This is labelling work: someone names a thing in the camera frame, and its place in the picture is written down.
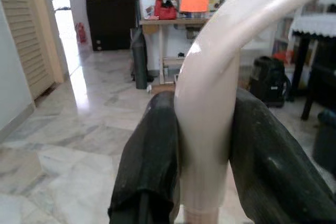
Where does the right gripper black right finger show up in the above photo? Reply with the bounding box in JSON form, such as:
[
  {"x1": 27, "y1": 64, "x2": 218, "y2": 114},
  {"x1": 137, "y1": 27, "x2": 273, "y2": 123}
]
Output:
[{"x1": 229, "y1": 88, "x2": 336, "y2": 224}]

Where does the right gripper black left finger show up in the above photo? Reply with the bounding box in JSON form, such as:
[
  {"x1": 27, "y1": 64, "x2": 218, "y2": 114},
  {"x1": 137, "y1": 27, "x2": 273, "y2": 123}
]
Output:
[{"x1": 108, "y1": 91, "x2": 182, "y2": 224}]

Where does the cream long-handled dustpan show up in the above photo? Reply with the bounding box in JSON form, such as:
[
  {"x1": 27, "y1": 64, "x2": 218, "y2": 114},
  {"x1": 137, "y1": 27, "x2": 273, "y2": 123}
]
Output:
[{"x1": 173, "y1": 0, "x2": 336, "y2": 224}]

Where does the black trash bin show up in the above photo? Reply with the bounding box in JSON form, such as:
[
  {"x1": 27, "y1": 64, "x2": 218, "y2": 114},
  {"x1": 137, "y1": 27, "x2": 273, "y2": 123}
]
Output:
[{"x1": 313, "y1": 108, "x2": 336, "y2": 168}]

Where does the long brown cardboard box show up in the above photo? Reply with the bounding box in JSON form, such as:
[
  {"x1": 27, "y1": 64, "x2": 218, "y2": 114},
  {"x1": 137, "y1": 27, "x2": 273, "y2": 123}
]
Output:
[{"x1": 151, "y1": 83, "x2": 175, "y2": 95}]

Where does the black chair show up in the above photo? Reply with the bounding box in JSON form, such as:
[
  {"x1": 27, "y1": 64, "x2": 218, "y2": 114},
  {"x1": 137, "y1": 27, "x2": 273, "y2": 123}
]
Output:
[{"x1": 301, "y1": 63, "x2": 336, "y2": 121}]

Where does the black vacuum cleaner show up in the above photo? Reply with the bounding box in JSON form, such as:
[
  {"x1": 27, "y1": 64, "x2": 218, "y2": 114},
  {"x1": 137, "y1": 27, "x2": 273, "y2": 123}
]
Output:
[{"x1": 249, "y1": 56, "x2": 291, "y2": 108}]

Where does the black rolled mat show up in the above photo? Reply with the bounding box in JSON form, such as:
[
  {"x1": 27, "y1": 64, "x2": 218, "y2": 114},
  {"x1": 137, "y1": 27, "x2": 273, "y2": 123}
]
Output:
[{"x1": 131, "y1": 27, "x2": 148, "y2": 90}]

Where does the black table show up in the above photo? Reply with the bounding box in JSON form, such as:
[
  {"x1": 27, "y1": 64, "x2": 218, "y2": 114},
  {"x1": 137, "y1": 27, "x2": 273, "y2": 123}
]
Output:
[{"x1": 290, "y1": 34, "x2": 336, "y2": 101}]

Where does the orange red bag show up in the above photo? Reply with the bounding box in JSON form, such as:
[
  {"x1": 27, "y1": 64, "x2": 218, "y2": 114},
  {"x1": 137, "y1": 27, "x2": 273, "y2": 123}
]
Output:
[{"x1": 272, "y1": 52, "x2": 293, "y2": 65}]

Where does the light wooden desk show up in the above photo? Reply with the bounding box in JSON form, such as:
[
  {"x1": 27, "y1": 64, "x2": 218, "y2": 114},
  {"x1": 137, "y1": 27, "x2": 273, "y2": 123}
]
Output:
[{"x1": 140, "y1": 18, "x2": 218, "y2": 88}]

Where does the dark brown cabinet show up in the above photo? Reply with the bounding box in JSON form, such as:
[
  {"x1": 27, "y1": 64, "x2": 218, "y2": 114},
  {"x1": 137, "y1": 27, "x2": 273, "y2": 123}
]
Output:
[{"x1": 86, "y1": 0, "x2": 137, "y2": 51}]

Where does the red fire extinguisher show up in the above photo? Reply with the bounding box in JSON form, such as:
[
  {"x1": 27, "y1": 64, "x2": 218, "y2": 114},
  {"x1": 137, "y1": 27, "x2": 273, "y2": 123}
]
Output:
[{"x1": 75, "y1": 22, "x2": 87, "y2": 44}]

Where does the white lace tablecloth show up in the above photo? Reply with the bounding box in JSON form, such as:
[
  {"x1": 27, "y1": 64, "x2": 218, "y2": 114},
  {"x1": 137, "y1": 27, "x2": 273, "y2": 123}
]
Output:
[{"x1": 288, "y1": 14, "x2": 336, "y2": 38}]

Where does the orange paper sheet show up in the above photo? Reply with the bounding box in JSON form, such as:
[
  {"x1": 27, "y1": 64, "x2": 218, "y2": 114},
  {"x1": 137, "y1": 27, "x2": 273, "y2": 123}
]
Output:
[{"x1": 180, "y1": 0, "x2": 210, "y2": 13}]

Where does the beige louvered door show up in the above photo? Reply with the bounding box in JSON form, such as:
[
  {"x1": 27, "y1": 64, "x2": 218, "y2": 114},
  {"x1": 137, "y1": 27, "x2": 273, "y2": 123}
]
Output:
[{"x1": 0, "y1": 0, "x2": 57, "y2": 100}]

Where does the colourful cardboard box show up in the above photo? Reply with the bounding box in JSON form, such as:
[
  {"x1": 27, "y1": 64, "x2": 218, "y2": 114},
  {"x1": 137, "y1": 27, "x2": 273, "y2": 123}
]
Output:
[{"x1": 177, "y1": 0, "x2": 226, "y2": 19}]

